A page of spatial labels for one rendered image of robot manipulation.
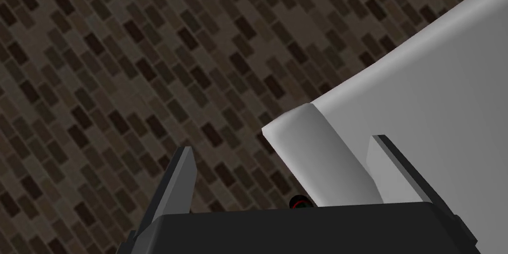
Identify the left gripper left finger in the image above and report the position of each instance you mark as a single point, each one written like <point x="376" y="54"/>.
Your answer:
<point x="177" y="190"/>

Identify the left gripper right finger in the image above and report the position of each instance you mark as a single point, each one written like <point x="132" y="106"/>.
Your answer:
<point x="397" y="178"/>

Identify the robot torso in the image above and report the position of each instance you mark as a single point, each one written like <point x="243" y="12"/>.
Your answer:
<point x="428" y="119"/>

